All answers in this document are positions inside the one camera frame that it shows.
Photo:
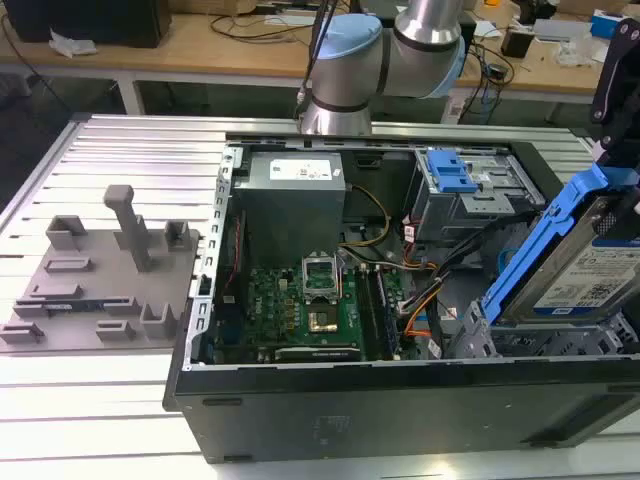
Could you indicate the hard disk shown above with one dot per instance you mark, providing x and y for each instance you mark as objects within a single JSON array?
[{"x": 575, "y": 280}]

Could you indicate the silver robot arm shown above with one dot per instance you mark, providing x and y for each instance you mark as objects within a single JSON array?
[{"x": 350, "y": 65}]

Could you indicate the metal disk bay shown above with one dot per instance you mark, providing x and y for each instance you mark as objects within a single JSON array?
[{"x": 470, "y": 340}]

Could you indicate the blue RAM slot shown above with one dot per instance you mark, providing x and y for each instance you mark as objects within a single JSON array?
[{"x": 389, "y": 315}]

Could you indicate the black RAM slot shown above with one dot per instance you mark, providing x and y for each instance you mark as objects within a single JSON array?
[{"x": 367, "y": 315}]

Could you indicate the black expansion slot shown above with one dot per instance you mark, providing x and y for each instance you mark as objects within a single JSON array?
[{"x": 315, "y": 354}]

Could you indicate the clear plastic packaging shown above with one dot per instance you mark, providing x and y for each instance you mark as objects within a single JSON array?
[{"x": 575, "y": 52}]

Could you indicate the blue and white box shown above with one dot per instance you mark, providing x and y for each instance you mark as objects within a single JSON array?
[{"x": 607, "y": 22}]

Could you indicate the grey flat device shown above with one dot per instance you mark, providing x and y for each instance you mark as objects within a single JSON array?
[{"x": 560, "y": 30}]

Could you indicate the small black box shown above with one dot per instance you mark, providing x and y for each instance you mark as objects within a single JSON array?
[{"x": 516, "y": 42}]

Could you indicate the blue drive latch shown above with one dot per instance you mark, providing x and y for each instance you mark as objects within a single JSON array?
[{"x": 452, "y": 172}]

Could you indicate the metal drive cage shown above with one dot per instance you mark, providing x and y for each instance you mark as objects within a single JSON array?
[{"x": 480, "y": 210}]

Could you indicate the grey power supply unit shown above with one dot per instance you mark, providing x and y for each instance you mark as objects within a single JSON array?
[{"x": 290, "y": 210}]

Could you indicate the CPU socket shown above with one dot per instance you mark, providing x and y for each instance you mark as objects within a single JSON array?
[{"x": 322, "y": 320}]

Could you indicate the wooden desk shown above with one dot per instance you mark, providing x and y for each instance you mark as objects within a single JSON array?
[{"x": 225, "y": 55}]

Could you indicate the black open PC case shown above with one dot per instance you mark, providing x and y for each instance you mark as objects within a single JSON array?
[{"x": 400, "y": 415}]

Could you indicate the green motherboard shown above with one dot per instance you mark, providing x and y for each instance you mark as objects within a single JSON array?
[{"x": 280, "y": 310}]

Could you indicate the large black box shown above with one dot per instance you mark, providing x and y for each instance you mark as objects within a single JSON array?
[{"x": 85, "y": 20}]

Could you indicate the crumpled white paper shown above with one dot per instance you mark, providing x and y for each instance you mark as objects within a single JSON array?
[{"x": 72, "y": 45}]

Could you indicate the grey parts rack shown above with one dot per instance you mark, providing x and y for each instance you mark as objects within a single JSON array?
[{"x": 100, "y": 300}]

